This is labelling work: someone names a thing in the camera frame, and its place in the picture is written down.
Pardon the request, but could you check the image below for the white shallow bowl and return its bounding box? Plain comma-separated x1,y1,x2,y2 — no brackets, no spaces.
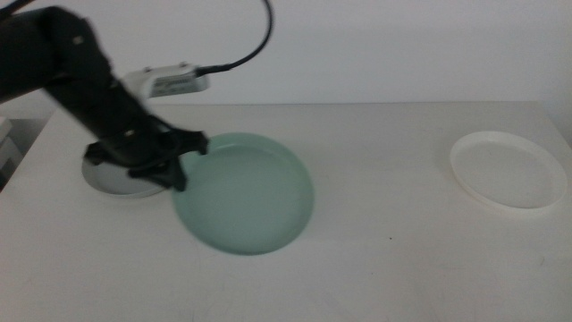
450,130,568,211

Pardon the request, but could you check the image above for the mint green shallow bowl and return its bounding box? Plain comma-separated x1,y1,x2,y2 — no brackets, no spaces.
172,131,315,257

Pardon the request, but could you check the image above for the grey shallow bowl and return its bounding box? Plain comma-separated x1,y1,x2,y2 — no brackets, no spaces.
81,150,170,199

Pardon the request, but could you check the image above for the white side furniture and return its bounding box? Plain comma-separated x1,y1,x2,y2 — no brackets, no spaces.
0,114,24,192

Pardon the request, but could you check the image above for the thick black braided cable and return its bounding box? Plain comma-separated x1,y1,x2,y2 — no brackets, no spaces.
0,0,275,78

